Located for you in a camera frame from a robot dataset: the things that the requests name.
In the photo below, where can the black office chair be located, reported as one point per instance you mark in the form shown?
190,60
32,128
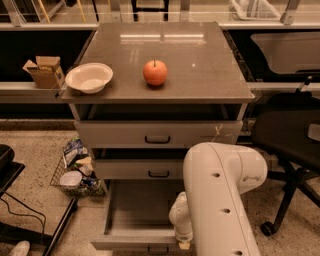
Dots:
288,127

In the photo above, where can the open cardboard box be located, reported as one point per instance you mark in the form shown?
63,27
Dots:
46,72

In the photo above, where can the wire basket with items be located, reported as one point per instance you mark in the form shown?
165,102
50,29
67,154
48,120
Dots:
75,157

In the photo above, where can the grey drawer cabinet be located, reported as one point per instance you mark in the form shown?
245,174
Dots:
204,81

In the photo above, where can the red apple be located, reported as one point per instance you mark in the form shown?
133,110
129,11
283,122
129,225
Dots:
155,72

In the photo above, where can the black stand with cable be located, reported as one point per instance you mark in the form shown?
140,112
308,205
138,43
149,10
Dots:
9,171

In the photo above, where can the white plastic container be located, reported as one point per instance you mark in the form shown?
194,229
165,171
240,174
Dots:
71,178

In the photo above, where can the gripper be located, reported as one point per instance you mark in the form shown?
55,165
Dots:
183,236

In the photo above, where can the white object bottom left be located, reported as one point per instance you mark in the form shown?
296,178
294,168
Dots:
21,249

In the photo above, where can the grey drawer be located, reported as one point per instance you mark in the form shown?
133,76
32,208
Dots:
137,217
156,134
138,169

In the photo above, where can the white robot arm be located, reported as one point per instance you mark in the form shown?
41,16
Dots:
209,213

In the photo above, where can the white bowl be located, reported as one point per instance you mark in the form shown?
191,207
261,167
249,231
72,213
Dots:
89,78

